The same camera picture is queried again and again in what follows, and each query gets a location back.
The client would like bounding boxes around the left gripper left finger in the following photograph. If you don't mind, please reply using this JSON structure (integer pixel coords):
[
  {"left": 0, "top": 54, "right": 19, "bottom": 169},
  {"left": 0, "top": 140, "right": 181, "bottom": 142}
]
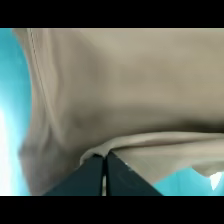
[{"left": 43, "top": 153, "right": 104, "bottom": 197}]

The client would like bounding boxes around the beige T-shirt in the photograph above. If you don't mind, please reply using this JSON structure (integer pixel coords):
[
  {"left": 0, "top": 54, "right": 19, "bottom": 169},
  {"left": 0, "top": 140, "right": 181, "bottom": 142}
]
[{"left": 12, "top": 28, "right": 224, "bottom": 197}]

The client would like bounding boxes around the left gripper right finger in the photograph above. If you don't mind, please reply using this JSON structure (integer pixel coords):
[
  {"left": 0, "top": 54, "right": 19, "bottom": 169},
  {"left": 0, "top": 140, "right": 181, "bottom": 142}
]
[{"left": 105, "top": 150, "right": 164, "bottom": 197}]

